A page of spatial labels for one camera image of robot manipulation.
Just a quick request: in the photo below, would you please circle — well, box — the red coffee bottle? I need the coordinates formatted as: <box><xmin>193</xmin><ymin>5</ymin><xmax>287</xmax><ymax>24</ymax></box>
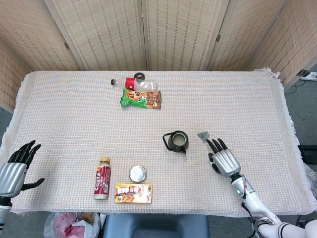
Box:
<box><xmin>93</xmin><ymin>156</ymin><xmax>111</xmax><ymax>201</ymax></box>

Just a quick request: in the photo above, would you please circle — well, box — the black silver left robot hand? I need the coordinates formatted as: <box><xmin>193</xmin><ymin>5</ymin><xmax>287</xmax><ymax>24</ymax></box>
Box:
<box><xmin>0</xmin><ymin>140</ymin><xmax>46</xmax><ymax>198</ymax></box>

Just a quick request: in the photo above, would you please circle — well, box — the green snack bag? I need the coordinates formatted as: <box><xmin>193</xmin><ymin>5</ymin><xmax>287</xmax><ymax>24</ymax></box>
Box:
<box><xmin>120</xmin><ymin>88</ymin><xmax>162</xmax><ymax>110</ymax></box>

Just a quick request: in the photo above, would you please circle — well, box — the woven folding screen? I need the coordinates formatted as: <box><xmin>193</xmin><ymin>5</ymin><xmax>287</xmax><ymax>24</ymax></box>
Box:
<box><xmin>0</xmin><ymin>0</ymin><xmax>317</xmax><ymax>115</ymax></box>

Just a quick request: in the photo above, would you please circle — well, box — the clear plastic bottle red label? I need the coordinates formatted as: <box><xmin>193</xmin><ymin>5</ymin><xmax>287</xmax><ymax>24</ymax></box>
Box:
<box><xmin>110</xmin><ymin>77</ymin><xmax>159</xmax><ymax>92</ymax></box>

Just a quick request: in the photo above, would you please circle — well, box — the beige woven tablecloth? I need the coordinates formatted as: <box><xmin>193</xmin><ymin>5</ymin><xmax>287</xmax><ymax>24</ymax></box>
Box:
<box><xmin>0</xmin><ymin>68</ymin><xmax>312</xmax><ymax>218</ymax></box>

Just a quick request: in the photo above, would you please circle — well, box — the white power strip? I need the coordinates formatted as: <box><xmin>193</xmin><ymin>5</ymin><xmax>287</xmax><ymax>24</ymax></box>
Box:
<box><xmin>298</xmin><ymin>70</ymin><xmax>317</xmax><ymax>81</ymax></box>

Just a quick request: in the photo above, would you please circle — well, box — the white pink plastic bag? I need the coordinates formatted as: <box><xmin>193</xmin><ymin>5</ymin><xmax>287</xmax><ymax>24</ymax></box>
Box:
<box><xmin>43</xmin><ymin>212</ymin><xmax>101</xmax><ymax>238</ymax></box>

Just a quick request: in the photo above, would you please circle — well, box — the yellow curry box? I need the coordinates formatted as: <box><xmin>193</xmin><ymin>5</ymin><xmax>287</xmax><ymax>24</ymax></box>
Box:
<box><xmin>114</xmin><ymin>182</ymin><xmax>153</xmax><ymax>205</ymax></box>

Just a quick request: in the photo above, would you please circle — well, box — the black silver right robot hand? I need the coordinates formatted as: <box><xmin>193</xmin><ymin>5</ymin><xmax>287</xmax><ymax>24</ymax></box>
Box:
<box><xmin>206</xmin><ymin>138</ymin><xmax>242</xmax><ymax>178</ymax></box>

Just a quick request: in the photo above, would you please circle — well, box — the black teapot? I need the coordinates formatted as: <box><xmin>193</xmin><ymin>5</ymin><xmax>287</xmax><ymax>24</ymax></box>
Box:
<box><xmin>162</xmin><ymin>130</ymin><xmax>190</xmax><ymax>155</ymax></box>

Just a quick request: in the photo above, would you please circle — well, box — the round silver metal tin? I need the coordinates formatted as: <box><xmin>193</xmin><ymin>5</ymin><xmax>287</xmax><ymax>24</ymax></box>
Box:
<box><xmin>128</xmin><ymin>165</ymin><xmax>148</xmax><ymax>184</ymax></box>

